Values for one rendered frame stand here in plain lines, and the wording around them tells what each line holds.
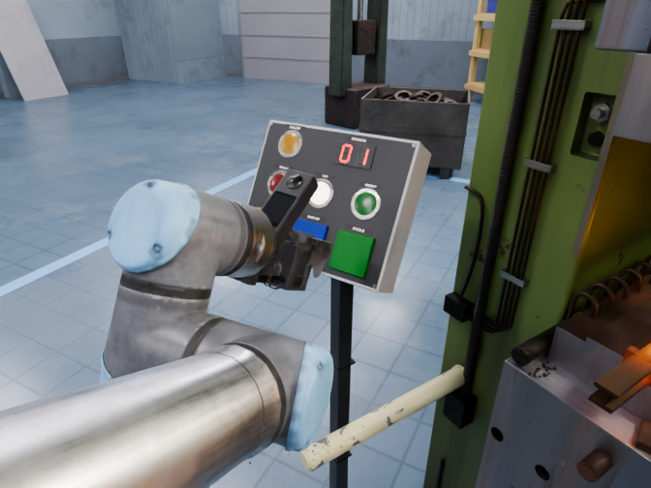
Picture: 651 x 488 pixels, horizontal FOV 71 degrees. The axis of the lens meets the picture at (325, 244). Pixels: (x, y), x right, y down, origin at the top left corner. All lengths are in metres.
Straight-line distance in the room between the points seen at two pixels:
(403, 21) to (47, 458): 9.45
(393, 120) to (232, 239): 3.87
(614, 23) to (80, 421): 0.64
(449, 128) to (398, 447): 3.06
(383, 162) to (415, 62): 8.66
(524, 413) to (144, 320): 0.59
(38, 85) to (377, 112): 6.95
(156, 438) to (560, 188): 0.76
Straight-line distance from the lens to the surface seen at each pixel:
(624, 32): 0.67
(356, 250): 0.83
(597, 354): 0.77
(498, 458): 0.92
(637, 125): 0.66
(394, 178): 0.84
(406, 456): 1.80
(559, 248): 0.91
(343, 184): 0.87
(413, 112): 4.27
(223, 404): 0.31
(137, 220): 0.46
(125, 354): 0.47
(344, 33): 6.09
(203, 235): 0.45
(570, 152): 0.87
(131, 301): 0.47
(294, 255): 0.61
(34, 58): 10.04
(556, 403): 0.77
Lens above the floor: 1.41
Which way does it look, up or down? 27 degrees down
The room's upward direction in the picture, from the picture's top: straight up
